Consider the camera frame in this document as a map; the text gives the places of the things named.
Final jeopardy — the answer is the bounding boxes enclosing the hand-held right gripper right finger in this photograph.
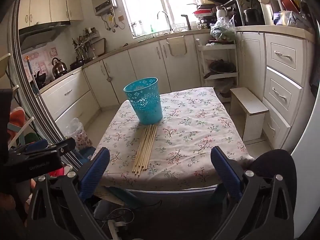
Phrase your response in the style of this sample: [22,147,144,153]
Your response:
[210,146,297,240]

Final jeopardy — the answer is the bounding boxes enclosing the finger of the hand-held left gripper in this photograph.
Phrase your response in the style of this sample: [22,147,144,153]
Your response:
[47,137,76,156]
[9,139,49,154]

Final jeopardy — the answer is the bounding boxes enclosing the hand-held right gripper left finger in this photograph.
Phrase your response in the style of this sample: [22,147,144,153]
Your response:
[26,147,111,240]

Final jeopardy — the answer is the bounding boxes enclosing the bundle of wooden chopsticks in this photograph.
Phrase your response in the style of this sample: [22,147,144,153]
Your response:
[132,124,158,176]

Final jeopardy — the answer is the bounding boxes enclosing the teal perforated plastic basket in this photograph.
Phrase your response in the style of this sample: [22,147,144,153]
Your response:
[123,77,163,125]

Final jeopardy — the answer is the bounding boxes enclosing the clear plastic bag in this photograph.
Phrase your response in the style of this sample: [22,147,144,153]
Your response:
[65,118,93,152]

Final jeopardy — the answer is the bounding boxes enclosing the floral tablecloth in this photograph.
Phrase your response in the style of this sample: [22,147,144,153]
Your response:
[96,87,254,192]

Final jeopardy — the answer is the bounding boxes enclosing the white power strip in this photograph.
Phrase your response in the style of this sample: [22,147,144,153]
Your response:
[107,219,128,240]

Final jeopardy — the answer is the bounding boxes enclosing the black wok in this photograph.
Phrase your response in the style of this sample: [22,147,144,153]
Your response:
[32,70,48,86]

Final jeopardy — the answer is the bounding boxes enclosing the white wooden stool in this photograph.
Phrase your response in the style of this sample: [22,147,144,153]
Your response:
[229,87,269,142]

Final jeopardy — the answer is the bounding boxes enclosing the steel kettle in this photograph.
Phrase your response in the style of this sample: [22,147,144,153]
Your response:
[51,57,67,78]

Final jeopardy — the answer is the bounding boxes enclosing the black frying pan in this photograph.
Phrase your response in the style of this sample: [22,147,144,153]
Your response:
[203,59,237,79]

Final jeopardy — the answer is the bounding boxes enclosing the dark range hood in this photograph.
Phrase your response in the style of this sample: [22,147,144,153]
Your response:
[18,21,71,51]

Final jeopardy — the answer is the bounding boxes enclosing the white base cabinets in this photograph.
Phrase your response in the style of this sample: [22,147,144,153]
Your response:
[40,31,202,130]

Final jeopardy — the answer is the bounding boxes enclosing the white trolley rack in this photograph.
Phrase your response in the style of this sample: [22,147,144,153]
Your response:
[196,38,239,103]

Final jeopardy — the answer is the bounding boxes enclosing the green bag of vegetables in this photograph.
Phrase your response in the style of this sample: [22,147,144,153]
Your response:
[209,16,237,42]

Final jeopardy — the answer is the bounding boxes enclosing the white water heater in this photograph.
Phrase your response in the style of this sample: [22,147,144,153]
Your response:
[90,0,118,17]

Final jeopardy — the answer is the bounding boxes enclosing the black cooking pot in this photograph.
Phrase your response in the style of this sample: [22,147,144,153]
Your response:
[243,8,265,26]

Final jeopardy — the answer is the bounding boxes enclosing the white thermos jug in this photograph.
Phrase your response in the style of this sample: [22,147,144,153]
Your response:
[215,5,229,20]

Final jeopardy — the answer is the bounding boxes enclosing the stack of bowls and basins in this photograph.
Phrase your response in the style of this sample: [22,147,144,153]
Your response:
[192,0,217,24]

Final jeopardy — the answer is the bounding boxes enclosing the chrome sink faucet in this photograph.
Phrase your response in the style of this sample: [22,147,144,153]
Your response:
[157,11,174,33]

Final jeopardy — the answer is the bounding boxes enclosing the white electric water boiler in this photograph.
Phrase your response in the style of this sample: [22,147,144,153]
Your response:
[257,0,278,26]

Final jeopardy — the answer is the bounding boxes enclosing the kitchen window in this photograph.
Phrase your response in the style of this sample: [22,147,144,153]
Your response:
[117,0,208,38]

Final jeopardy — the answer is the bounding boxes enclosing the red pot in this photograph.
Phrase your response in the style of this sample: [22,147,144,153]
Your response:
[281,0,301,13]

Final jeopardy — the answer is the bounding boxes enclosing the silver sliding door frame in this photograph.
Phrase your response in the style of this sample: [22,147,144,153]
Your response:
[7,0,83,168]

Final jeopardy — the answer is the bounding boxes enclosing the blue mop handle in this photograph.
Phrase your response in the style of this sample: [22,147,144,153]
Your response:
[24,55,41,101]

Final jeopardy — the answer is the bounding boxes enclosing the wall utensil rack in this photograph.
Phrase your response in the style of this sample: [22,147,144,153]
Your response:
[72,27,106,61]

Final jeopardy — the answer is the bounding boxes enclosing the white wall cabinets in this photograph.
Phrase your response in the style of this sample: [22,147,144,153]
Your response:
[18,0,84,30]

